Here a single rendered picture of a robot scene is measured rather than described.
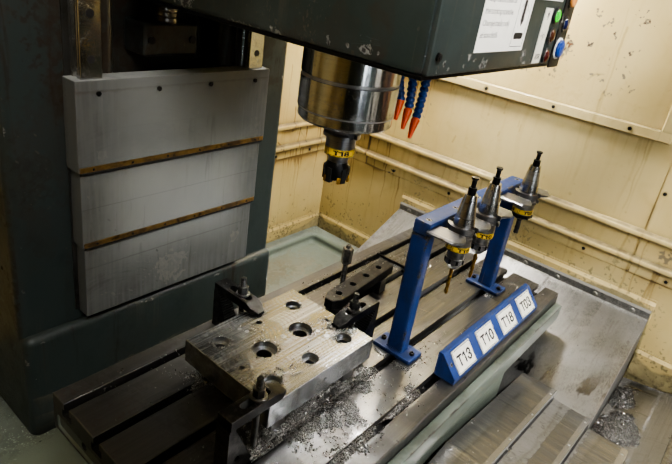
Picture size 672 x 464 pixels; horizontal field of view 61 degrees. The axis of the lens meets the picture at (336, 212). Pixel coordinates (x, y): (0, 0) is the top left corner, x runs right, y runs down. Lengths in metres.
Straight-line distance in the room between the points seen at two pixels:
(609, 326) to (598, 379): 0.19
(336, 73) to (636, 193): 1.16
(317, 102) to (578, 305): 1.24
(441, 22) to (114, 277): 0.92
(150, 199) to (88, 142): 0.21
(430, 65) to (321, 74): 0.21
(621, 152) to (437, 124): 0.60
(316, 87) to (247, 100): 0.52
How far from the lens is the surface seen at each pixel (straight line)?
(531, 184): 1.46
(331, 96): 0.87
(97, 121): 1.18
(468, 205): 1.17
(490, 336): 1.41
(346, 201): 2.33
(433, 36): 0.72
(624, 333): 1.88
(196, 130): 1.31
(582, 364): 1.79
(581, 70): 1.82
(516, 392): 1.61
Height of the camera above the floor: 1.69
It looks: 24 degrees down
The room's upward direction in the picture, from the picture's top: 9 degrees clockwise
